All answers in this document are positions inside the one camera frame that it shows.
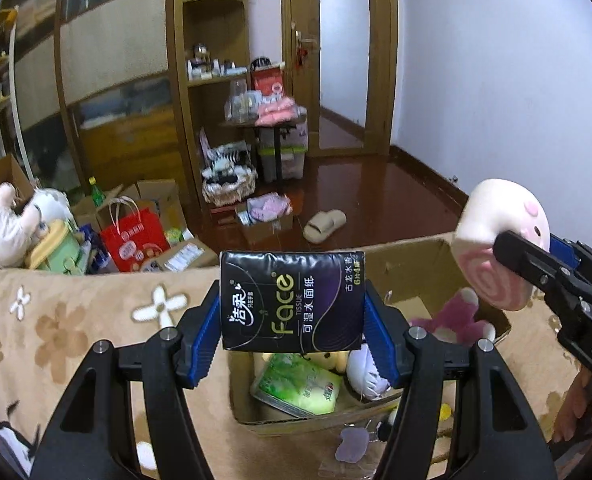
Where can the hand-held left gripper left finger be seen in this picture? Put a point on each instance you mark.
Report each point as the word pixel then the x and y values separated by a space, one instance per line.
pixel 201 355

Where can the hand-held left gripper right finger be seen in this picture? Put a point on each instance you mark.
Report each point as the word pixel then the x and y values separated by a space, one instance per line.
pixel 381 350

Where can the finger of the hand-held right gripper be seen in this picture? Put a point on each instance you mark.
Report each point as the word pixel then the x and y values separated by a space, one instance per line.
pixel 526 260
pixel 563 250

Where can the white fluffy plush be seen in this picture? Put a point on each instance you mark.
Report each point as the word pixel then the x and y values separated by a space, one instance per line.
pixel 368 375

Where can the yellow round plush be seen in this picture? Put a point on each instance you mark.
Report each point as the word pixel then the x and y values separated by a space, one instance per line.
pixel 328 360

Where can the cream pink swirl plush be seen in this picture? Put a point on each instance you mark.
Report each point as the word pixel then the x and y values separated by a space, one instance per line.
pixel 491 215

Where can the pink plush toy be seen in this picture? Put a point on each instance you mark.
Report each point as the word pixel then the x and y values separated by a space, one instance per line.
pixel 456 315

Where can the green tissue pack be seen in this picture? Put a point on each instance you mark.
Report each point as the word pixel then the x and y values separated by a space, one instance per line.
pixel 296 385

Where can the black tissue pack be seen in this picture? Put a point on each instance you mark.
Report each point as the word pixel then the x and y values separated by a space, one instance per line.
pixel 291 300

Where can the person's right hand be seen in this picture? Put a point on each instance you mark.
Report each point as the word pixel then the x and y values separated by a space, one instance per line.
pixel 576 405

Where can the flat cardboard box of packets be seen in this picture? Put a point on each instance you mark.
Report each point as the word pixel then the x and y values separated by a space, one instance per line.
pixel 186 257

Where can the red paper bag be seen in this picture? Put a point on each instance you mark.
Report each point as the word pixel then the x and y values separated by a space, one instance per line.
pixel 133 240

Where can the beige slipper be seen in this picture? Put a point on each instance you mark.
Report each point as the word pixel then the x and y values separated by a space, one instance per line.
pixel 323 225

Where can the small cardboard box with clothes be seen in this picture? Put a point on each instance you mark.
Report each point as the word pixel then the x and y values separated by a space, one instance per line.
pixel 266 210

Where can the open cardboard box on floor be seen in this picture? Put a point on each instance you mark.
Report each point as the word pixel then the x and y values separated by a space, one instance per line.
pixel 163 197

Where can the wicker basket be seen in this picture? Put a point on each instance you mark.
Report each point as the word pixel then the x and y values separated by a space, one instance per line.
pixel 228 192

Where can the green and yellow bag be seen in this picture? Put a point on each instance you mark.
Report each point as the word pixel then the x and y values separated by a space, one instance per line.
pixel 56 250

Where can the green bottle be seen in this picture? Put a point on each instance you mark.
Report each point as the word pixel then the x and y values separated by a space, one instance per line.
pixel 96 192

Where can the zebra striped plush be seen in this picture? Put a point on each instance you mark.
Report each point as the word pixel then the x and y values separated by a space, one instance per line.
pixel 226 156

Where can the clear storage box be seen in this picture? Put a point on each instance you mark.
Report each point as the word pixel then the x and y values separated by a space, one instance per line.
pixel 293 162

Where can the small dark side table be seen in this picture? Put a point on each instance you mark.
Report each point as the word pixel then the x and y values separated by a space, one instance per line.
pixel 276 152

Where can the white plush with pink feet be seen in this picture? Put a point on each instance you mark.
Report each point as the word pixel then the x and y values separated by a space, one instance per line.
pixel 11 230

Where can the pink clothes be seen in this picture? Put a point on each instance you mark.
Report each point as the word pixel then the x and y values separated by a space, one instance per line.
pixel 278 110

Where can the clear plastic container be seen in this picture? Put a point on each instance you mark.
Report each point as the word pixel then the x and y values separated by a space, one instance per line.
pixel 241 100

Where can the tall open cardboard box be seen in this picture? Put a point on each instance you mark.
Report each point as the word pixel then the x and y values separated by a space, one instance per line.
pixel 3 172

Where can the red box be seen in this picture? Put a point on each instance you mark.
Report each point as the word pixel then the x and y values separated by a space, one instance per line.
pixel 267 80

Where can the black hat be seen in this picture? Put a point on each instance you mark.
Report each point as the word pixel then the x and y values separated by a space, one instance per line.
pixel 260 62

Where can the red door tassel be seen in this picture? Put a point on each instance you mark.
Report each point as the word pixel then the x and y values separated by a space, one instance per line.
pixel 302 55

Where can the wooden wardrobe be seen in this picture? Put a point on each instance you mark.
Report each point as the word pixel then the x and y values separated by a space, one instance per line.
pixel 111 40

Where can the wooden corner shelf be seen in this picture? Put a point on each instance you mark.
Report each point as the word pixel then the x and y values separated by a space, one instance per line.
pixel 216 25

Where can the wooden door with glass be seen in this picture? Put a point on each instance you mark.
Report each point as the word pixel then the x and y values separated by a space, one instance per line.
pixel 303 10

